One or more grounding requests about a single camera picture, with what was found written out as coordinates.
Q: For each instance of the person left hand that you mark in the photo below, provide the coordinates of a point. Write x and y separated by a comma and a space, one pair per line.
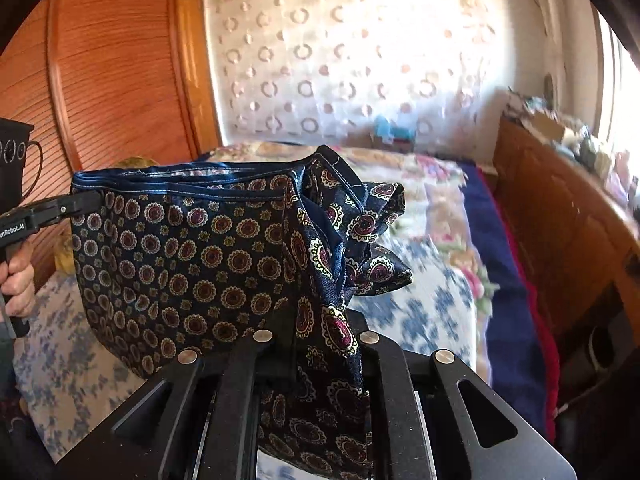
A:
17, 279

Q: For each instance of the teal item behind bed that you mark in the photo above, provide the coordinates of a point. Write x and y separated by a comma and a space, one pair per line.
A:
389, 133

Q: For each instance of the wooden sideboard cabinet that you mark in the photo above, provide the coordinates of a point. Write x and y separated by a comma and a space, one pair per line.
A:
578, 247

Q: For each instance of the sheer circle pattern curtain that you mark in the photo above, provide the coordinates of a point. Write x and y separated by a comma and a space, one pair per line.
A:
327, 71

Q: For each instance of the gold embroidered cushion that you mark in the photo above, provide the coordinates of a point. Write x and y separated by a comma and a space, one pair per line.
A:
135, 162

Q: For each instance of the wooden louvered wardrobe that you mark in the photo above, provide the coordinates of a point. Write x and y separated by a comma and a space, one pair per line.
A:
103, 80

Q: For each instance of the navy patterned silk garment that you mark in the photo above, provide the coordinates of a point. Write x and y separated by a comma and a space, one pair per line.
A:
198, 256

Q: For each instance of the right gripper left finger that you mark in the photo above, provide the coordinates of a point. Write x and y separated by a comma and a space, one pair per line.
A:
195, 419

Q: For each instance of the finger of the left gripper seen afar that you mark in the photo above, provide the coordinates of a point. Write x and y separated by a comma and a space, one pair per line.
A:
77, 204

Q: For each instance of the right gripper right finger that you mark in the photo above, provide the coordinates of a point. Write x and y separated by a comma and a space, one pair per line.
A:
434, 418

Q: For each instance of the cardboard box on sideboard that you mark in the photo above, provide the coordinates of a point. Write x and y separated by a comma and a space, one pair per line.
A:
547, 127

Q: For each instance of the floral bed quilt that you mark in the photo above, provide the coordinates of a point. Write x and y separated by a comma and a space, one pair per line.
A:
70, 382

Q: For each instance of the navy blue blanket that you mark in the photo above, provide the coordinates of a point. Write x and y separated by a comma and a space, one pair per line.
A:
522, 354

